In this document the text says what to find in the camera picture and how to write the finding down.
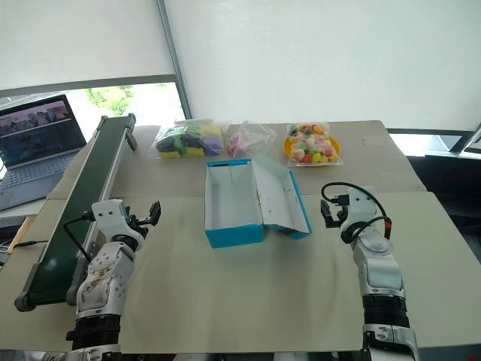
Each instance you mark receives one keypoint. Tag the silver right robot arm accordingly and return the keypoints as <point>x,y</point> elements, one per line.
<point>379,270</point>

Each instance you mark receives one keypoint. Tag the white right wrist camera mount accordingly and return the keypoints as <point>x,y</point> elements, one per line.
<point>361,205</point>

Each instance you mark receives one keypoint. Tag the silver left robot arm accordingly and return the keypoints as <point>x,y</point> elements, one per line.
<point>107,278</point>

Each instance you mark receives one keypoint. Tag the bag of colourful toys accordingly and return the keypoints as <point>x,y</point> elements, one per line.
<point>312,146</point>

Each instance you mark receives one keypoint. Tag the green conveyor belt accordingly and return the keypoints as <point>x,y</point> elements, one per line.
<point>86,195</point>

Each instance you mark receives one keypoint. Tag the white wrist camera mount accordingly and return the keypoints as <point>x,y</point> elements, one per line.
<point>109,216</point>
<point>361,205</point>

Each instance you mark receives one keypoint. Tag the yellow plate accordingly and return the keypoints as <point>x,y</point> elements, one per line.
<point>287,147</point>

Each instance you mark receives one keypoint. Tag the bag of pink toys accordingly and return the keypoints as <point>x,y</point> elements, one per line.
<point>244,141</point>

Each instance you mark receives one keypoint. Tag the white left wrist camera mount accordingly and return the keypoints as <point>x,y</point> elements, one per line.
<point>109,216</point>

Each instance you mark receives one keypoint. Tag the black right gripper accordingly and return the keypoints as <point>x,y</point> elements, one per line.
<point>340,210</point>

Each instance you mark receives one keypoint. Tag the wooden board edge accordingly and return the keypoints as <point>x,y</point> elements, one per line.
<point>20,235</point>

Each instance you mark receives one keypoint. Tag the bag of purple yellow toys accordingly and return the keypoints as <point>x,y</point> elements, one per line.
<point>188,141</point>

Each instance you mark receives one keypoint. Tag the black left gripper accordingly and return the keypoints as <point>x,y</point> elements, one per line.
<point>136,227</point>

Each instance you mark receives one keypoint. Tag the grey open laptop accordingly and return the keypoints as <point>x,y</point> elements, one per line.
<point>35,143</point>

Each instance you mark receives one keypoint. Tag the blue cardboard box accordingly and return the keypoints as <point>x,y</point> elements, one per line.
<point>233,199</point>

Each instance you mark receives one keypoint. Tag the grey window frame post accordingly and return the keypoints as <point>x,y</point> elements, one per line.
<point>174,56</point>

